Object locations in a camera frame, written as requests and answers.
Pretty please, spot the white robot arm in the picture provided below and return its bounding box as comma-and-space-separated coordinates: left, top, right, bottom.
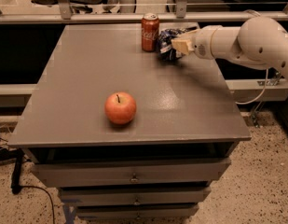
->
171, 16, 288, 81

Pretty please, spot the red apple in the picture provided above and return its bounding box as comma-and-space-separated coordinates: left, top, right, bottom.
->
104, 92, 137, 125

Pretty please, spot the bottom grey drawer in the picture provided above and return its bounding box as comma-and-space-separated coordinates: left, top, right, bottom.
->
76, 203, 199, 219

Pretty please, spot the blue chip bag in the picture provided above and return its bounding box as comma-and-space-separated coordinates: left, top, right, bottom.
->
156, 26, 198, 61

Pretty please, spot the top grey drawer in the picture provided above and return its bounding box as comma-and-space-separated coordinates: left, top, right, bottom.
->
32, 158, 231, 188

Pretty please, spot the grey metal railing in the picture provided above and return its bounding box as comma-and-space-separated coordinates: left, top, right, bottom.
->
0, 0, 288, 23

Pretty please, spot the middle grey drawer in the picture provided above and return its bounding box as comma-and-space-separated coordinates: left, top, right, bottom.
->
61, 187, 211, 206

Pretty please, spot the white cable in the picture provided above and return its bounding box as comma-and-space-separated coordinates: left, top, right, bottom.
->
235, 68, 270, 105

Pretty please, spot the black floor cable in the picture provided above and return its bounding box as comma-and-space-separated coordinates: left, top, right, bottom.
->
0, 124, 56, 224

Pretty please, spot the red coke can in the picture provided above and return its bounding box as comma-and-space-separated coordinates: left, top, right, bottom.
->
141, 13, 159, 52

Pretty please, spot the grey drawer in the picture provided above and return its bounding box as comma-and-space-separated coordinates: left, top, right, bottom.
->
76, 203, 199, 219
32, 158, 231, 188
61, 187, 211, 206

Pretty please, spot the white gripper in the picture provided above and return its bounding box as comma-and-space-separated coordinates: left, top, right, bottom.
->
171, 25, 222, 60

